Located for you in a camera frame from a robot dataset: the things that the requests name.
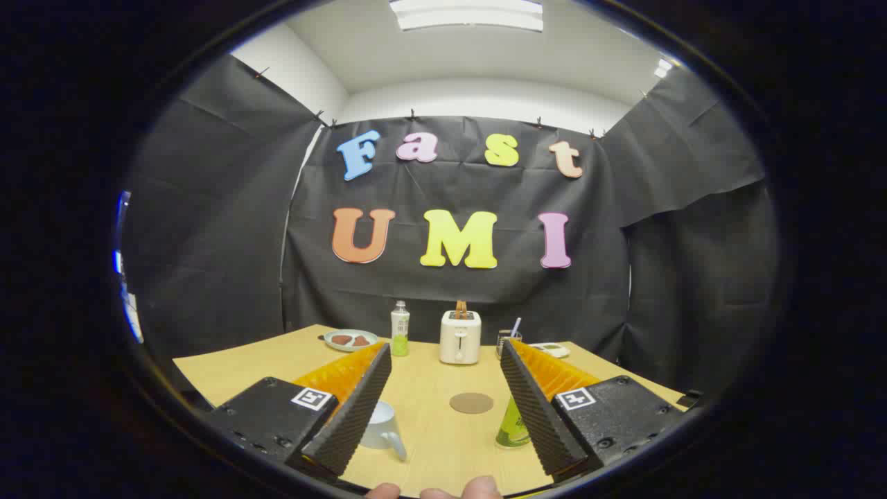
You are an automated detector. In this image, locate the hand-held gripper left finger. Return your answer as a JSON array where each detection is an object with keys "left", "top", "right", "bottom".
[{"left": 208, "top": 342, "right": 393, "bottom": 479}]

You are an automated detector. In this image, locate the wooden table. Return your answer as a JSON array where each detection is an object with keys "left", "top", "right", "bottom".
[{"left": 172, "top": 324, "right": 688, "bottom": 498}]

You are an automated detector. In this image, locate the round brown coaster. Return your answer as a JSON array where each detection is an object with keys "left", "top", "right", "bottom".
[{"left": 449, "top": 392, "right": 495, "bottom": 415}]

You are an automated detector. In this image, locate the white toaster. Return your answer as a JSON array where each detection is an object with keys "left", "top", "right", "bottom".
[{"left": 439, "top": 310, "right": 482, "bottom": 366}]

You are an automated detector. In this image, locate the capped green label bottle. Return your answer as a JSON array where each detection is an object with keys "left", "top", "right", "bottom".
[{"left": 390, "top": 300, "right": 411, "bottom": 358}]

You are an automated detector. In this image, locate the computer monitor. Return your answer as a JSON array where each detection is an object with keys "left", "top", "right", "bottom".
[{"left": 113, "top": 191, "right": 144, "bottom": 344}]

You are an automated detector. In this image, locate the white cup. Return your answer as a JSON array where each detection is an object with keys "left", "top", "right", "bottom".
[{"left": 360, "top": 401, "right": 408, "bottom": 462}]

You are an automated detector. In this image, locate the green label juice bottle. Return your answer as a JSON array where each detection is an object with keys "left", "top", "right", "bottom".
[{"left": 495, "top": 395, "right": 533, "bottom": 449}]

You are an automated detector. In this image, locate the large ceiling light panel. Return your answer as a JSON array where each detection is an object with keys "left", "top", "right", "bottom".
[{"left": 388, "top": 0, "right": 545, "bottom": 33}]

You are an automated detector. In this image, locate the pale green plate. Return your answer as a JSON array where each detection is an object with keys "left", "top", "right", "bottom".
[{"left": 324, "top": 329, "right": 379, "bottom": 353}]

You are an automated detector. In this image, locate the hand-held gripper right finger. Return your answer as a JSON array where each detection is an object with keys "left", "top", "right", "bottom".
[{"left": 499, "top": 338, "right": 687, "bottom": 482}]

